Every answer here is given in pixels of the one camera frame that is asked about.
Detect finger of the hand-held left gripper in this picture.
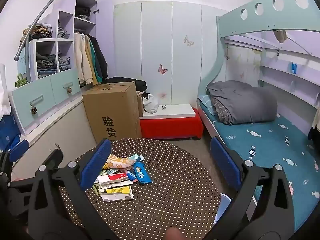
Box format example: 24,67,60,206
0,139,30,180
46,148,63,175

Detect brown folded clothes pile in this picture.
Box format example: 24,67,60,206
19,23,53,48

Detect green hanging garment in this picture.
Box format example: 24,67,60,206
89,40,103,83

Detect dark folded clothes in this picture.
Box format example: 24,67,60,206
36,52,58,77
74,6,91,22

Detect white board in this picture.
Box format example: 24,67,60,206
139,104,196,120

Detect yellow hanging jacket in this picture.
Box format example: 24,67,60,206
82,34,98,86

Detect blue checked pillow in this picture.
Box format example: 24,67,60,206
197,94,217,116

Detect grey duvet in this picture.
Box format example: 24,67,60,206
206,80,278,125

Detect black hanging coat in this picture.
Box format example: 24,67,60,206
89,35,108,80

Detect lavender bed shelf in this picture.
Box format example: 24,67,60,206
259,47,320,135

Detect teal fish print bedsheet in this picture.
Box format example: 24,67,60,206
200,112,320,233

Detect teal bunk bed frame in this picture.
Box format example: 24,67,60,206
196,0,320,140

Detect red storage bench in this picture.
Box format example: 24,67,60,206
139,108,203,140

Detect white lower cabinet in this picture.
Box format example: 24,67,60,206
11,97,98,180

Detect white wardrobe doors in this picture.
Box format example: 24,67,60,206
113,1,227,107

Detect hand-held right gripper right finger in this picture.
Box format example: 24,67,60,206
210,137,295,240

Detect orange and white plastic bag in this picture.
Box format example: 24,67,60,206
102,154,135,170

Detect white hanging jacket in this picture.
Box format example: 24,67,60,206
73,33,87,85

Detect teal long wrapper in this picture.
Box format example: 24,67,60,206
127,154,145,164

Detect hanging beige cloth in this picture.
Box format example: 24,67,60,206
273,29,288,43

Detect black cloth pile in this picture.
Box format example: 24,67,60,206
105,76,148,93

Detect pink and blue snack packet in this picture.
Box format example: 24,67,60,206
124,169,137,182

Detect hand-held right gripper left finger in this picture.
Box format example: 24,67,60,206
25,139,118,240

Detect teal drawer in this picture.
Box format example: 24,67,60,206
50,68,81,105
11,79,57,128

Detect large cardboard box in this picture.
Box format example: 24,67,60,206
82,81,142,144

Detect grey metal handrail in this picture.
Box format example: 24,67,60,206
14,0,102,62

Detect yellow packet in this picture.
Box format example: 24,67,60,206
99,185,134,202

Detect red and white packet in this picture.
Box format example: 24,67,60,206
97,172,129,188

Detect person's right hand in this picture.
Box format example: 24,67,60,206
166,227,185,240

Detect blue bag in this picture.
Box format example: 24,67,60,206
0,112,22,153

